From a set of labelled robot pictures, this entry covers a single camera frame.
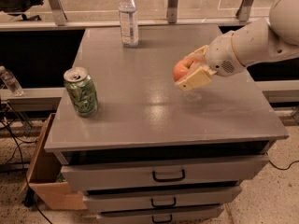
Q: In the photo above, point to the grey drawer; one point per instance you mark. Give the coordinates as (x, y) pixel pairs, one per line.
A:
(139, 174)
(159, 198)
(161, 216)

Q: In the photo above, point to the top grey drawer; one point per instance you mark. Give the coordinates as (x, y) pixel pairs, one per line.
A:
(139, 174)

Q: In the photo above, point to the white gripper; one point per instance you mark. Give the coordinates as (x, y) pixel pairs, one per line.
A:
(220, 55)

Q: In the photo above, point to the cardboard box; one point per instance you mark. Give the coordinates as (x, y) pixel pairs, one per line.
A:
(42, 176)

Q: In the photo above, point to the clear plastic water bottle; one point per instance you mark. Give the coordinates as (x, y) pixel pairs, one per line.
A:
(128, 23)

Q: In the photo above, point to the grey drawer cabinet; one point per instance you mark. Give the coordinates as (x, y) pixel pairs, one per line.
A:
(142, 116)

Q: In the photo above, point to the red apple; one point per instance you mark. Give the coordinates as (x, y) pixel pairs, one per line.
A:
(182, 68)

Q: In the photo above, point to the bottom grey drawer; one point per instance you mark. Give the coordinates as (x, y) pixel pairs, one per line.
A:
(161, 216)

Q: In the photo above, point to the green soda can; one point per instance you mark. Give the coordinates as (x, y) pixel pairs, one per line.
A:
(81, 90)

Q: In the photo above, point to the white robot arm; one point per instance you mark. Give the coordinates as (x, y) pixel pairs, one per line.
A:
(264, 41)

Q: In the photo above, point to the middle grey drawer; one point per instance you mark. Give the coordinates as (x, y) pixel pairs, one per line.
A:
(159, 198)

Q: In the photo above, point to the small bottle at left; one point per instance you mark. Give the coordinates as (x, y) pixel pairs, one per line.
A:
(10, 81)

